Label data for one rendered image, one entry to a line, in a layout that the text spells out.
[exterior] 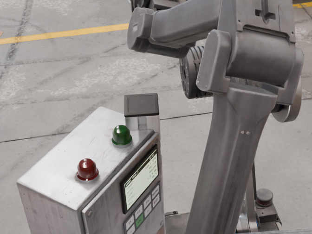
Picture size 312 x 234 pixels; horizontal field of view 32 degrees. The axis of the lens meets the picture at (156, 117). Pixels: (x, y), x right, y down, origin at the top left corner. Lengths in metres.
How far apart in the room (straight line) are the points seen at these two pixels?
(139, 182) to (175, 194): 1.96
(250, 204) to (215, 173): 1.36
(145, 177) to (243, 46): 0.22
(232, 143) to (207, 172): 0.05
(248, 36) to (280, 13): 0.06
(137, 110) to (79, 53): 3.06
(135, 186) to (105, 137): 0.07
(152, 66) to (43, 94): 0.72
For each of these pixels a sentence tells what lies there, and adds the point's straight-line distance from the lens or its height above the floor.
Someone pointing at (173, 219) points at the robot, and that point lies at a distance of 2.22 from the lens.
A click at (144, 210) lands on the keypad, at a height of 1.37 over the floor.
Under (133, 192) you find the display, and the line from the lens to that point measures 0.69.
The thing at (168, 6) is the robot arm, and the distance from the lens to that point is 0.99.
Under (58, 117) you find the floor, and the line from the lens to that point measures 3.18.
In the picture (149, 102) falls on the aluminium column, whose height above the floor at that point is 1.50.
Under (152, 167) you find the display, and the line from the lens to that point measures 0.71.
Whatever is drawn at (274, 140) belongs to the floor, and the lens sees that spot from 2.96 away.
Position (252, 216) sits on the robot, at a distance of 2.01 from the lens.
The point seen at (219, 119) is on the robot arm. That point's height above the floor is 1.53.
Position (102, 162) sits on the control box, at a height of 1.48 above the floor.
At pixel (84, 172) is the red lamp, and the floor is 1.49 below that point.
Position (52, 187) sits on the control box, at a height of 1.48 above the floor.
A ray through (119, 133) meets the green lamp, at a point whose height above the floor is 1.50.
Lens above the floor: 1.92
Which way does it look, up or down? 38 degrees down
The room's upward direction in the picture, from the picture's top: 3 degrees counter-clockwise
